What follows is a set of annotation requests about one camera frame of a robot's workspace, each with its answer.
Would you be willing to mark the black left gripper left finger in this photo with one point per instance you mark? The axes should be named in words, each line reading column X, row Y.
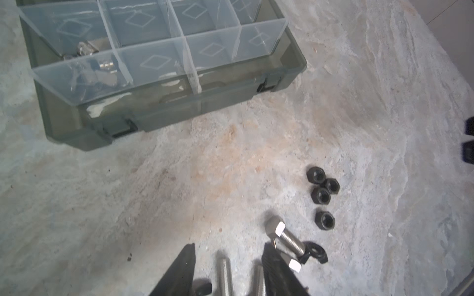
column 178, row 279

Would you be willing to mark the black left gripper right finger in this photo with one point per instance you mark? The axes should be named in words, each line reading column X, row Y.
column 279, row 278

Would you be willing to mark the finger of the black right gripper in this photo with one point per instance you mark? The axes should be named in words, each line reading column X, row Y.
column 468, row 152
column 469, row 126

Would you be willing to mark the silver wing nut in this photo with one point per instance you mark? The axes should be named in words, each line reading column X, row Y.
column 92, row 74
column 82, row 49

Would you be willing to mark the black wing nut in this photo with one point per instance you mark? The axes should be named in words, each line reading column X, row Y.
column 203, row 289
column 315, row 251

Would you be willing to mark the green plastic organizer box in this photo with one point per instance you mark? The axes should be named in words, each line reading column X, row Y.
column 175, row 60

